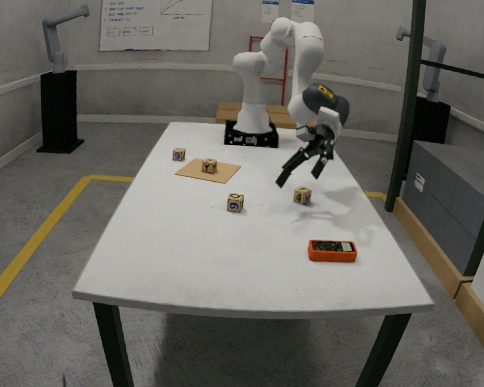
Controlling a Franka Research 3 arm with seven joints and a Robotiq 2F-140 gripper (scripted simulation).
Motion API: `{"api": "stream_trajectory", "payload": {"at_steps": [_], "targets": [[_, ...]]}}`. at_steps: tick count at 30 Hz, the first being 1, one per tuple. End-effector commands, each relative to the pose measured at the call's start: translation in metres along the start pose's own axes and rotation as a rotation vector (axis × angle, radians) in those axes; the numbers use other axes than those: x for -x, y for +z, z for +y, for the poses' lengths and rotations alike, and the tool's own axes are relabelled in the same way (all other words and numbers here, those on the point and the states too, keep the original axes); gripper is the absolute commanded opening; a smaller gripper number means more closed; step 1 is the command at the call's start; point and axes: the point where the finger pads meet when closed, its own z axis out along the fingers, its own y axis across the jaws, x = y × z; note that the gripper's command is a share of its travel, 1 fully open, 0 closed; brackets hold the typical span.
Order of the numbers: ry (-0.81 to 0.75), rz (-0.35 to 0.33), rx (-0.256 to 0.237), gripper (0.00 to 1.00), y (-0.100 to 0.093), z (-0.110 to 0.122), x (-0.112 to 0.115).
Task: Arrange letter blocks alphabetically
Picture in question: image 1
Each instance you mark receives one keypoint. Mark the orange digital multimeter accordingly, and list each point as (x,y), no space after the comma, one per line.
(332,251)

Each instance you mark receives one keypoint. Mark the wooden letter block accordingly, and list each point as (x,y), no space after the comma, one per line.
(178,154)
(302,195)
(235,202)

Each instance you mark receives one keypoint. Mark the tan square mat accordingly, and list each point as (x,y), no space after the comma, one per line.
(223,173)

